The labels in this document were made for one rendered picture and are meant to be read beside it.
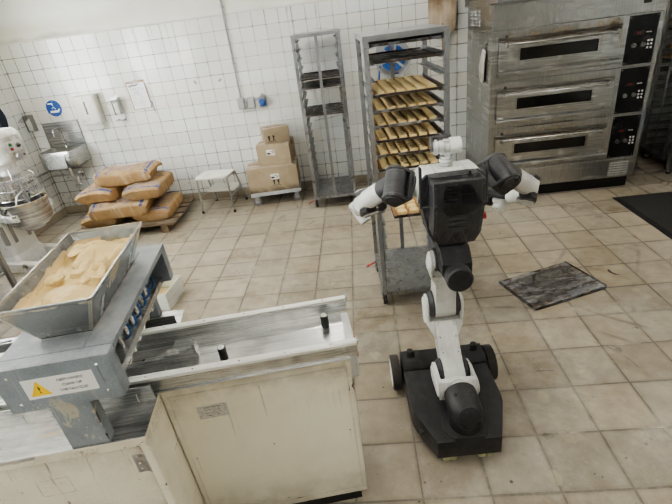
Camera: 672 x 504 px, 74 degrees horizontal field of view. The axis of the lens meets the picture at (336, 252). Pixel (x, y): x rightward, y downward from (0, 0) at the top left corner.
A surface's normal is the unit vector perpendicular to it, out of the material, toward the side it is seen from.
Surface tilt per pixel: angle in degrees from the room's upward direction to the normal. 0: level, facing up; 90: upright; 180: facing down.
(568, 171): 90
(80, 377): 90
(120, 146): 90
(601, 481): 0
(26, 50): 90
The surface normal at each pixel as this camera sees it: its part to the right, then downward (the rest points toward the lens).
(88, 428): 0.12, 0.45
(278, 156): -0.09, 0.49
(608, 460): -0.12, -0.88
